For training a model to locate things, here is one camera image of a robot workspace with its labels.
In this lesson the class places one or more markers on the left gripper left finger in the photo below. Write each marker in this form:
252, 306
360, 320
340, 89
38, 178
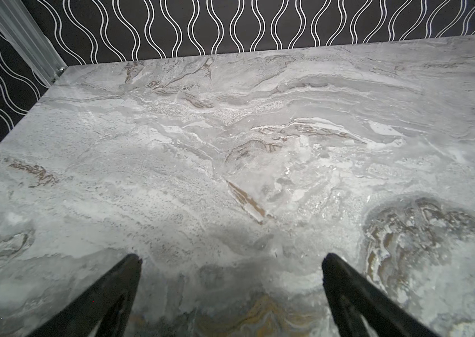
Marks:
104, 307

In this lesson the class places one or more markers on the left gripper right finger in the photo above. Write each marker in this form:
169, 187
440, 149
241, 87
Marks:
355, 304

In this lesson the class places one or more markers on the left corner aluminium post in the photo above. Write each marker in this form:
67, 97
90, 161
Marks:
24, 34

